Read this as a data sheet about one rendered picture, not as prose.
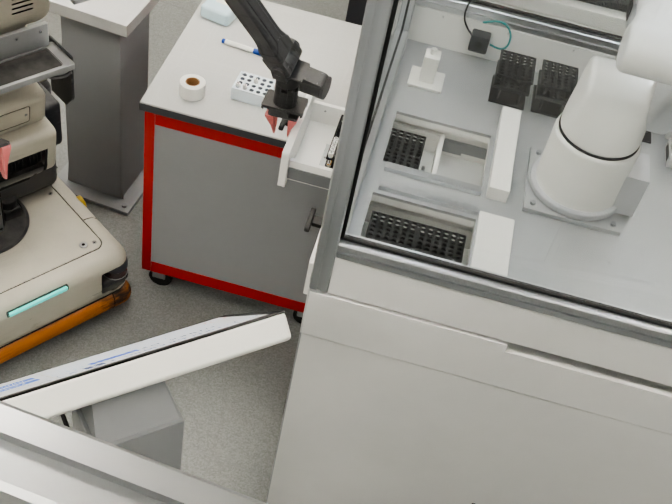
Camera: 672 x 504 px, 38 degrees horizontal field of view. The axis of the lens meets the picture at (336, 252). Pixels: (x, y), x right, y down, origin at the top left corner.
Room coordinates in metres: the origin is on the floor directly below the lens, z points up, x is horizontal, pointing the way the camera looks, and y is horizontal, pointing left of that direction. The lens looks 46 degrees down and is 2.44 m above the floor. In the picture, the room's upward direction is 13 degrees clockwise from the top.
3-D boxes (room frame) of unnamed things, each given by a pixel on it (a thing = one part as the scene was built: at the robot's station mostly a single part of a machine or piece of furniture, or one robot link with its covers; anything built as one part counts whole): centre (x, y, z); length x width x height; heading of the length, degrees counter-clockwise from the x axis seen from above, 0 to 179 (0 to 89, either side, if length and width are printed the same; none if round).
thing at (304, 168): (1.89, -0.05, 0.86); 0.40 x 0.26 x 0.06; 86
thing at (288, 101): (1.88, 0.20, 1.01); 0.10 x 0.07 x 0.07; 86
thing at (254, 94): (2.17, 0.31, 0.78); 0.12 x 0.08 x 0.04; 84
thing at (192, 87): (2.12, 0.48, 0.78); 0.07 x 0.07 x 0.04
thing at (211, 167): (2.33, 0.29, 0.38); 0.62 x 0.58 x 0.76; 176
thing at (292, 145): (1.91, 0.16, 0.87); 0.29 x 0.02 x 0.11; 176
